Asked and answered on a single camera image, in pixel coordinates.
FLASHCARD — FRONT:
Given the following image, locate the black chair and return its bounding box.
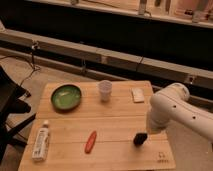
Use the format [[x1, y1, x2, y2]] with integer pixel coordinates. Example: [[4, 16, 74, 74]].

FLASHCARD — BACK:
[[0, 65, 35, 163]]

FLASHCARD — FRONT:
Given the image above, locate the white tube with cap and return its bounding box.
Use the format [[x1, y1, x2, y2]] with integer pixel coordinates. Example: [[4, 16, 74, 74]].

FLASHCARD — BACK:
[[32, 120, 50, 161]]

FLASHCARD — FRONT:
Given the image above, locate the green bowl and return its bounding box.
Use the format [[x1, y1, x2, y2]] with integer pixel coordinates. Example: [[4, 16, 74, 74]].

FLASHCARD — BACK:
[[51, 84, 82, 111]]

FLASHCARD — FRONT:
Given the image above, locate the black eraser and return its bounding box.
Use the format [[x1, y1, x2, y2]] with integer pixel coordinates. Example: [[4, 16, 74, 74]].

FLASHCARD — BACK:
[[133, 133, 148, 146]]

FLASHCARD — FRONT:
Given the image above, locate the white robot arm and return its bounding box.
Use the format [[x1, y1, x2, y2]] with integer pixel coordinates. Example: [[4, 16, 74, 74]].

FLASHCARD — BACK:
[[146, 83, 213, 149]]

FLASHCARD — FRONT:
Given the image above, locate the black floor cable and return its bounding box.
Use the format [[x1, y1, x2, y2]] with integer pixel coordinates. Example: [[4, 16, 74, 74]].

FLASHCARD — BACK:
[[0, 40, 43, 87]]

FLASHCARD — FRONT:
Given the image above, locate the white sponge block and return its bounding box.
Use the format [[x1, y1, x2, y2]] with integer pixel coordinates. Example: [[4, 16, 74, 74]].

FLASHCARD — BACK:
[[131, 88, 145, 103]]

